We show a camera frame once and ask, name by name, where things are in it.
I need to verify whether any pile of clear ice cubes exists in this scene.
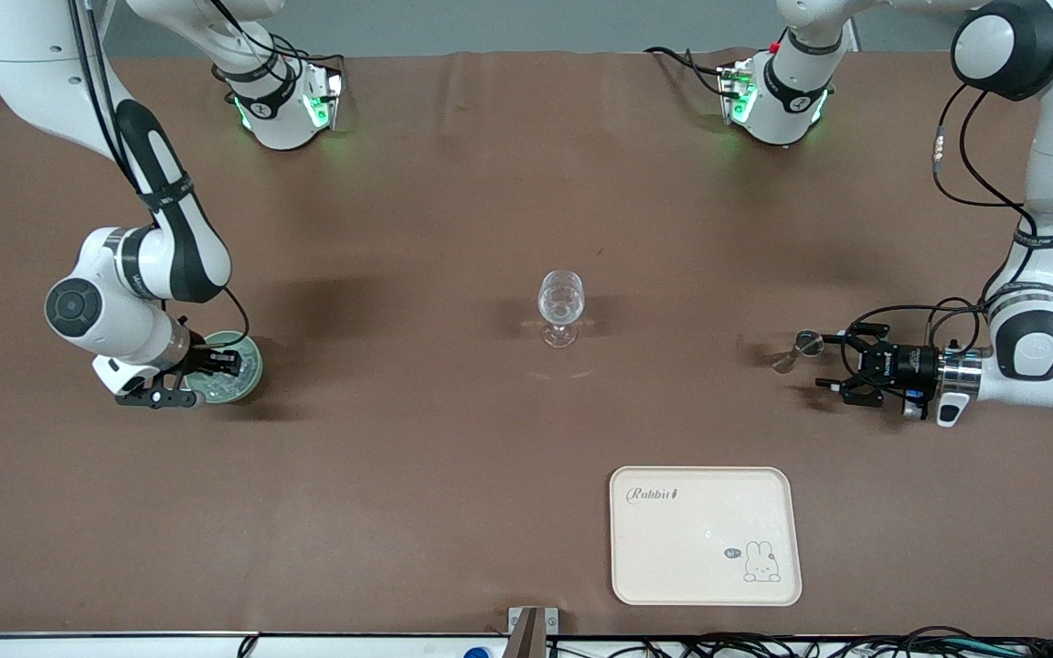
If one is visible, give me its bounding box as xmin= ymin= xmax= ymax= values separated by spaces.
xmin=202 ymin=370 xmax=259 ymax=398

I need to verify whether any black left base cable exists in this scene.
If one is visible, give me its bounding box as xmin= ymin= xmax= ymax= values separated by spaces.
xmin=643 ymin=44 xmax=733 ymax=100

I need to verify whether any cream tray with rabbit print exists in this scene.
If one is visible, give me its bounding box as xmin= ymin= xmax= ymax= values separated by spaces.
xmin=609 ymin=466 xmax=803 ymax=607

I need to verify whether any brown table cover sheet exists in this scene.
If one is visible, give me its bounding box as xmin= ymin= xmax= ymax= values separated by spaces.
xmin=0 ymin=48 xmax=1053 ymax=638

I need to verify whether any black right base cable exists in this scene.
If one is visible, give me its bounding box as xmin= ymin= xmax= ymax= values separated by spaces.
xmin=211 ymin=0 xmax=346 ymax=79

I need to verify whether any white table edge rail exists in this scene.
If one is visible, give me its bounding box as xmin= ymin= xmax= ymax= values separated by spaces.
xmin=0 ymin=632 xmax=514 ymax=658

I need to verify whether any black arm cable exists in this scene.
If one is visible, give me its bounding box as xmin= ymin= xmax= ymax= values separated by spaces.
xmin=846 ymin=84 xmax=1039 ymax=366
xmin=69 ymin=0 xmax=253 ymax=353

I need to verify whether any clear wine glass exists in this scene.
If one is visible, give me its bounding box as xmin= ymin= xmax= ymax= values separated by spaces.
xmin=537 ymin=270 xmax=586 ymax=349

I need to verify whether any black cable bundle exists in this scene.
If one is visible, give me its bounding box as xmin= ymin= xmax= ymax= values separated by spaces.
xmin=545 ymin=626 xmax=1053 ymax=658

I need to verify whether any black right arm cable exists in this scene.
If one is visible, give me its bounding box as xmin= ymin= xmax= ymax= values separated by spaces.
xmin=69 ymin=0 xmax=253 ymax=353

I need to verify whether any grey metal mount bracket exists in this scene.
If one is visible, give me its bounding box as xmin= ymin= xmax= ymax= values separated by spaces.
xmin=507 ymin=606 xmax=560 ymax=637

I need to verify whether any black base cable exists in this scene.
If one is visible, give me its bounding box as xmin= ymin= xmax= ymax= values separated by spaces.
xmin=211 ymin=0 xmax=346 ymax=79
xmin=643 ymin=44 xmax=733 ymax=100

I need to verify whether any dark camera mount pole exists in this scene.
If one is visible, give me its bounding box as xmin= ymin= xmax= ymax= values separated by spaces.
xmin=510 ymin=608 xmax=548 ymax=658

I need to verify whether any steel cocktail jigger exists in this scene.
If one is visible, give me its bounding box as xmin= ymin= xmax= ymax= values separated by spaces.
xmin=771 ymin=330 xmax=825 ymax=374

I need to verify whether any green ceramic bowl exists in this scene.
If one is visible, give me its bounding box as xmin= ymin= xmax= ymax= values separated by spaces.
xmin=181 ymin=330 xmax=264 ymax=405

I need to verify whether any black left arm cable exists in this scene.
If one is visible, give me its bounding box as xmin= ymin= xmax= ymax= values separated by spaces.
xmin=846 ymin=84 xmax=1039 ymax=366

